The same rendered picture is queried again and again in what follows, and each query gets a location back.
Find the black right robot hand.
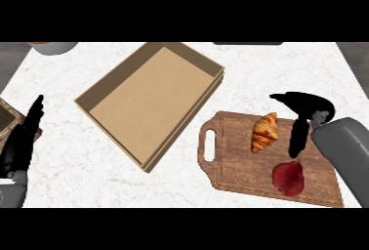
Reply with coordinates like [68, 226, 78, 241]
[269, 91, 338, 160]

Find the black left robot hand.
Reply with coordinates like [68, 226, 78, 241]
[0, 94, 46, 180]

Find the golden croissant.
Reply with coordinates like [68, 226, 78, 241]
[249, 111, 279, 154]

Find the brown wooden cutting board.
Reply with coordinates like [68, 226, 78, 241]
[196, 110, 345, 208]

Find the shallow cardboard box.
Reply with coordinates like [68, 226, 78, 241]
[74, 42, 226, 174]

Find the red raw meat piece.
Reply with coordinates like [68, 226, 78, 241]
[271, 160, 307, 197]

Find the grey round bowl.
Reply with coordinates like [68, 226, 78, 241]
[28, 42, 80, 57]

